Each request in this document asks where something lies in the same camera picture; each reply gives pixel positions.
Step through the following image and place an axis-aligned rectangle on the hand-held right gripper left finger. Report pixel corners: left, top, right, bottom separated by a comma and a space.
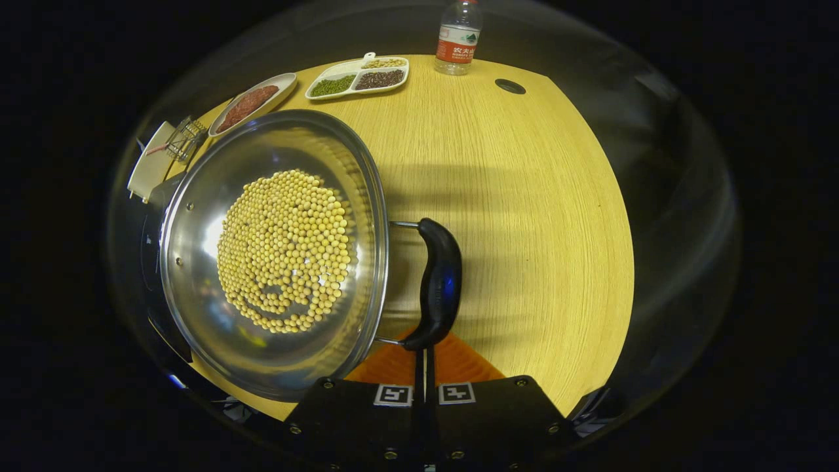
283, 328, 427, 469

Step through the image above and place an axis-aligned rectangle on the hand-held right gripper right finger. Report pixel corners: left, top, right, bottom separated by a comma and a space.
427, 331, 577, 469

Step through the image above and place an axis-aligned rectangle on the steel pot with black handle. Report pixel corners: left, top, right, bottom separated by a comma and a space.
159, 109, 463, 402

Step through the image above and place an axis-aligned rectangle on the black induction cooktop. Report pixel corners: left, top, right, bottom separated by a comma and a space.
141, 174, 194, 364

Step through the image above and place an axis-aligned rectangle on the pile of yellow soybeans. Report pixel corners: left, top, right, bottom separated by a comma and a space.
217, 169, 353, 334

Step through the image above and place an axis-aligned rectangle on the white toaster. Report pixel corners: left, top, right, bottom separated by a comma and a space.
127, 121, 176, 204

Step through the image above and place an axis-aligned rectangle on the raw red meat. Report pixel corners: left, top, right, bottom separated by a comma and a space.
216, 85, 279, 132

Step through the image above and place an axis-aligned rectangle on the round white plate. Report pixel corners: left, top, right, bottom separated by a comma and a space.
208, 72, 298, 137

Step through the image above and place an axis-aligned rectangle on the white divided bean dish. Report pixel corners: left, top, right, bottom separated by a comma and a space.
305, 52, 410, 101

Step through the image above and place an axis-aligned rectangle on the clear water bottle red label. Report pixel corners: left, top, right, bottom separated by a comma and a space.
435, 0, 484, 76

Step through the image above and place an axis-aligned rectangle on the metal wire rack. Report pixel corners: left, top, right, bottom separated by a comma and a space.
165, 116, 208, 162

